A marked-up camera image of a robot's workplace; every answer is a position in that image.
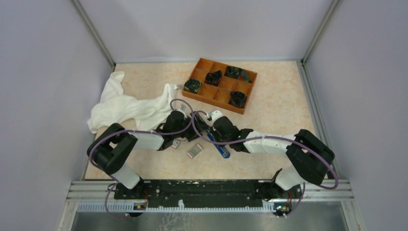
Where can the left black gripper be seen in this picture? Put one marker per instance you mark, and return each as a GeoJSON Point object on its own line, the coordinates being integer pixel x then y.
{"type": "Point", "coordinates": [198, 123]}

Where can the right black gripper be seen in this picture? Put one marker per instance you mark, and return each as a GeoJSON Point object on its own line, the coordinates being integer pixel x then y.
{"type": "Point", "coordinates": [214, 133]}

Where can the red white staple box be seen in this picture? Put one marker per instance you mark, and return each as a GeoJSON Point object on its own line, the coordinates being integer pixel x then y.
{"type": "Point", "coordinates": [175, 144]}

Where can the silver staple strip tray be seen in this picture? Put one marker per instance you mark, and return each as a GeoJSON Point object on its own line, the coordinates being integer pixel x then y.
{"type": "Point", "coordinates": [194, 151]}

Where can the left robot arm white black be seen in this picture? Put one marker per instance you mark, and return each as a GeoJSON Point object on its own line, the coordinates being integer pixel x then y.
{"type": "Point", "coordinates": [111, 150]}

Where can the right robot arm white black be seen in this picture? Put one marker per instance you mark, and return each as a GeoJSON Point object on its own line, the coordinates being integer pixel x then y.
{"type": "Point", "coordinates": [310, 158]}

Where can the orange compartment tray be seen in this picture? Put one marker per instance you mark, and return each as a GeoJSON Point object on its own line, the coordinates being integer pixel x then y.
{"type": "Point", "coordinates": [219, 96]}

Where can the dark rolled tape green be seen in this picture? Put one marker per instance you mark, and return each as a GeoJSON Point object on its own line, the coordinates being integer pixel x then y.
{"type": "Point", "coordinates": [192, 86]}

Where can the black rolled tape red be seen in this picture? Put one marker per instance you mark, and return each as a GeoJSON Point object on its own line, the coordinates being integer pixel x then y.
{"type": "Point", "coordinates": [213, 78]}

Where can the dark rolled tape top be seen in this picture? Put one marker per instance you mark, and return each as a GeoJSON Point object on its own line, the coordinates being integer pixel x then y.
{"type": "Point", "coordinates": [236, 72]}

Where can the white crumpled towel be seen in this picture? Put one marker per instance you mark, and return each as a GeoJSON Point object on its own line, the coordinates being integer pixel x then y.
{"type": "Point", "coordinates": [116, 107]}

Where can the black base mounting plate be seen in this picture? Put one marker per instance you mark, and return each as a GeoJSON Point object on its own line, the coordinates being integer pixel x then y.
{"type": "Point", "coordinates": [206, 193]}

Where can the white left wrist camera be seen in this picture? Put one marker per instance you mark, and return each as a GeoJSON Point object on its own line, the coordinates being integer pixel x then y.
{"type": "Point", "coordinates": [182, 109]}

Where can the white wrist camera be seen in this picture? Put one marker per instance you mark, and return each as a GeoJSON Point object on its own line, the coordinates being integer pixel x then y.
{"type": "Point", "coordinates": [215, 115]}
{"type": "Point", "coordinates": [182, 109]}

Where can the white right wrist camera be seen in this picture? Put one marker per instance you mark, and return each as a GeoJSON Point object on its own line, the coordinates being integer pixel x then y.
{"type": "Point", "coordinates": [215, 115]}

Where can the aluminium frame rail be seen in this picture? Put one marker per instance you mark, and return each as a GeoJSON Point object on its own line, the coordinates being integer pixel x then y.
{"type": "Point", "coordinates": [98, 196]}

